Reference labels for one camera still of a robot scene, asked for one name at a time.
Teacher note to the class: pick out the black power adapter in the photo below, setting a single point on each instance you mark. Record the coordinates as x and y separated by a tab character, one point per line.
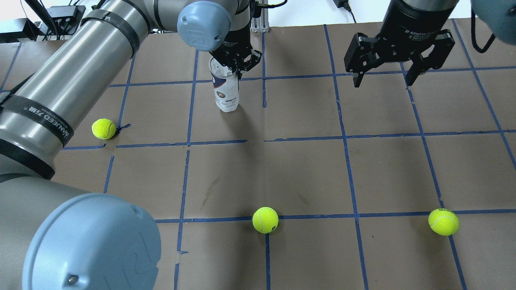
345	4

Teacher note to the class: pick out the tennis ball left near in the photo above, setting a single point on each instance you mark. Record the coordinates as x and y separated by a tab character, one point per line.
103	129

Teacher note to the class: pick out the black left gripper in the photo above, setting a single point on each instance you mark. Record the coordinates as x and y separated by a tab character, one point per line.
232	43

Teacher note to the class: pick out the tennis ball right side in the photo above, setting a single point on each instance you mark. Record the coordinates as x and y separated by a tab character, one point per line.
443	222

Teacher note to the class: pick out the aluminium frame post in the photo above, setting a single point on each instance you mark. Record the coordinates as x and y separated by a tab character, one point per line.
259	16

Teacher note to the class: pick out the tennis ball centre near bases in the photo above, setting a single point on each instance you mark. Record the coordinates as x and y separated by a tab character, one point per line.
265	220

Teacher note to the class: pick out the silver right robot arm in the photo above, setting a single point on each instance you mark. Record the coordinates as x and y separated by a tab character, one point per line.
491	19

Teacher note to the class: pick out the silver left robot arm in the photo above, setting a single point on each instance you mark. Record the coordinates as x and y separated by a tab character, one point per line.
56	237

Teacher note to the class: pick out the clear tennis ball can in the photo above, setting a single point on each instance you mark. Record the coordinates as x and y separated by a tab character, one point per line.
226	86

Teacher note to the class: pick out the black electronics box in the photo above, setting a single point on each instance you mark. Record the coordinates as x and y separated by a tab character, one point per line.
65	18

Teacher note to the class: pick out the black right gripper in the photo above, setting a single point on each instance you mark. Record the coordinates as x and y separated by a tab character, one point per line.
415	20

